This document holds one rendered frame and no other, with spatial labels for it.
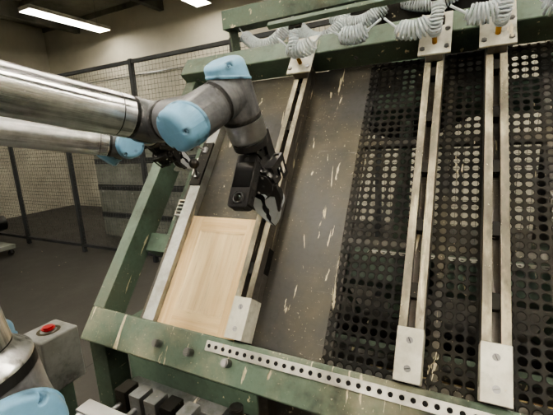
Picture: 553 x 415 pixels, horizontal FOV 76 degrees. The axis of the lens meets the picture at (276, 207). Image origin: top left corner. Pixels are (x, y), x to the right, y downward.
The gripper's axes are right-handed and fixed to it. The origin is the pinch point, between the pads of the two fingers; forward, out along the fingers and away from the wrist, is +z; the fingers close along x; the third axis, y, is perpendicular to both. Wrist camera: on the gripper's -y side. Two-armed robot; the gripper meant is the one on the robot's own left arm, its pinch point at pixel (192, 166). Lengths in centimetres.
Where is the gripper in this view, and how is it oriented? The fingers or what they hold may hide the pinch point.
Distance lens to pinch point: 142.0
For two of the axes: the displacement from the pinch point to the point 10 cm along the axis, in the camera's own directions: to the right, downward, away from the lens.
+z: 3.8, 4.3, 8.2
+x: 0.9, 8.6, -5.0
